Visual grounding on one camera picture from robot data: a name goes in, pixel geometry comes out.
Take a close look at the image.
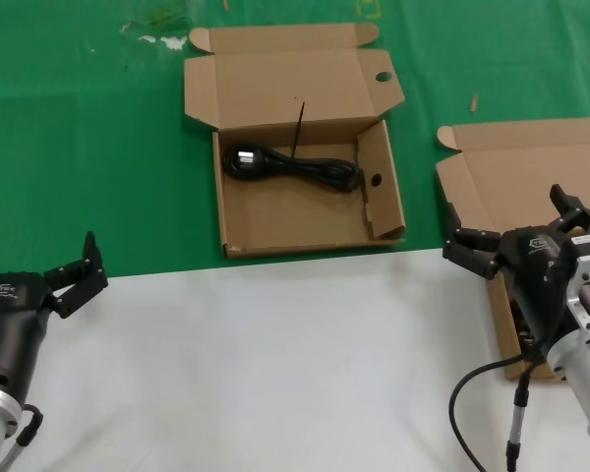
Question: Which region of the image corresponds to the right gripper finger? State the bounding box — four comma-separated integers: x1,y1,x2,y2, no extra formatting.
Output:
442,201,502,283
547,183,590,235

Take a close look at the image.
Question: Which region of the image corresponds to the black power cable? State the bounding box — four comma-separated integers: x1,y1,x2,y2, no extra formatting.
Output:
222,100,365,194

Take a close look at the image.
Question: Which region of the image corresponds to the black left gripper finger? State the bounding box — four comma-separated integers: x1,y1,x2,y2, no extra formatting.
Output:
42,230,110,322

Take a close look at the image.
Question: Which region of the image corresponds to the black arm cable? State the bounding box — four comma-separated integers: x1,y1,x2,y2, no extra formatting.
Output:
448,356,536,472
0,402,45,472

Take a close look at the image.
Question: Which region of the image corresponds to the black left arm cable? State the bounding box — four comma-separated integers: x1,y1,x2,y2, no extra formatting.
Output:
0,402,45,472

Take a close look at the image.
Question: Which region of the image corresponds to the green table cloth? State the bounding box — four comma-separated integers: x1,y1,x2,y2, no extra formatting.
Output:
0,0,590,279

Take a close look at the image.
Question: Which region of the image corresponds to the cardboard box holding parts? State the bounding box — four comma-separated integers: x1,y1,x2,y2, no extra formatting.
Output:
435,117,590,382

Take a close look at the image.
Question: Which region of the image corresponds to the cardboard box with round holes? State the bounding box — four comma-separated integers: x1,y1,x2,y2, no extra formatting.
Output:
183,22,407,261

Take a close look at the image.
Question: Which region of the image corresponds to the silver-tipped right arm cable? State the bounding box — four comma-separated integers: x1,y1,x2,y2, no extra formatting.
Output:
504,360,545,472

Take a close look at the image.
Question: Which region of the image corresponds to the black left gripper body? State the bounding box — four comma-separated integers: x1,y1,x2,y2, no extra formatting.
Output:
0,268,56,403

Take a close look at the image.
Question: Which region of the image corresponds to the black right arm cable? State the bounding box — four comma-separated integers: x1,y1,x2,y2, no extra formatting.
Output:
448,356,536,472

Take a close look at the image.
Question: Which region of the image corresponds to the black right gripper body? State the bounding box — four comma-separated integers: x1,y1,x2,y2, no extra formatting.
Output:
496,224,579,354

